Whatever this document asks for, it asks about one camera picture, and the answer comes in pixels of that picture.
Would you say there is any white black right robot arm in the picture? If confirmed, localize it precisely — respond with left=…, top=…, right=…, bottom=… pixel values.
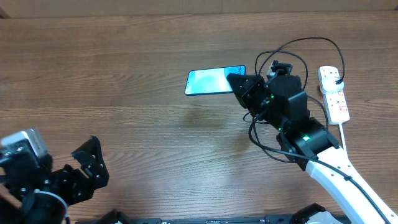
left=227, top=73, right=397, bottom=223

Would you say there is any Samsung Galaxy smartphone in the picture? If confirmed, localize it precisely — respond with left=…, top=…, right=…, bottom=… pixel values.
left=185, top=65, right=246, bottom=96

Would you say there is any white charger adapter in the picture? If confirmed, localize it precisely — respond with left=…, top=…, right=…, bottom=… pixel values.
left=320, top=76, right=345, bottom=94

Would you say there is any white power strip cord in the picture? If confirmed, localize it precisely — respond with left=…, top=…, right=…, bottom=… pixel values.
left=338, top=123, right=348, bottom=153

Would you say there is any black charger cable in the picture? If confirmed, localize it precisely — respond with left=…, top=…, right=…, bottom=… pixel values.
left=254, top=37, right=346, bottom=131

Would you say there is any white power strip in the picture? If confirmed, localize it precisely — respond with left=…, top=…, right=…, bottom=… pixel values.
left=317, top=66, right=350, bottom=125

